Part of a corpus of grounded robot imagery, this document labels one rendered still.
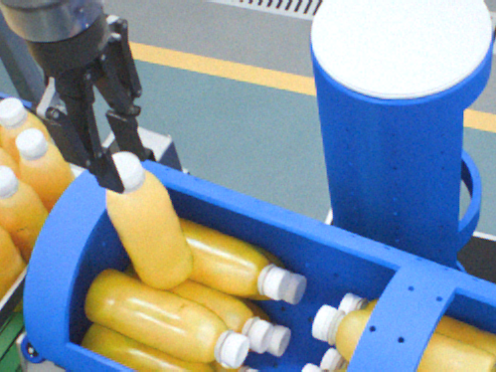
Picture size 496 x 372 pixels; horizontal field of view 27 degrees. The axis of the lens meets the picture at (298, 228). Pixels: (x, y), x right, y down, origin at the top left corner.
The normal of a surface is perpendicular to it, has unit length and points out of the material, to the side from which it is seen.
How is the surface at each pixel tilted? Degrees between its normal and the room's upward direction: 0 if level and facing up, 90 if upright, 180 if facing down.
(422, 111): 90
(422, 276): 31
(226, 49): 0
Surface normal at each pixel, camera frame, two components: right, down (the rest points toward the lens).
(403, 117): -0.01, 0.83
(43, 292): -0.40, 0.19
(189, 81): -0.11, -0.55
